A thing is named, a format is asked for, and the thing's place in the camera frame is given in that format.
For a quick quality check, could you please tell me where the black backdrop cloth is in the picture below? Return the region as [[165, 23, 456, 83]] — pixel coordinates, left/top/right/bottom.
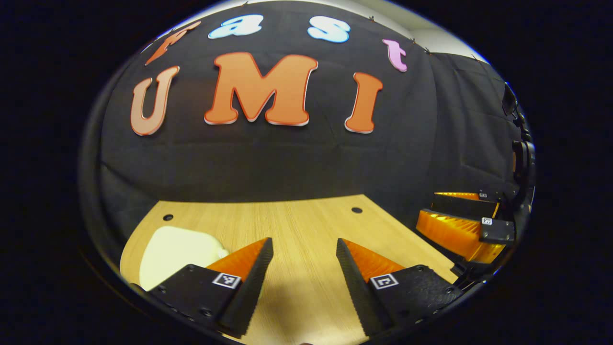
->
[[79, 0, 532, 269]]

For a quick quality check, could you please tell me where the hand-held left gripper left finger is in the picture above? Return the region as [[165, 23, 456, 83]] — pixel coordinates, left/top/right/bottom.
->
[[146, 237, 274, 338]]

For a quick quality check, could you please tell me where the pale yellow suitcase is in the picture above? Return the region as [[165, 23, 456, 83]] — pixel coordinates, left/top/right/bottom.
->
[[139, 226, 230, 291]]

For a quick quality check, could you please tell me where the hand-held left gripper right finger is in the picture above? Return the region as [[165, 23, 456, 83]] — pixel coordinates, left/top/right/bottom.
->
[[336, 238, 464, 337]]

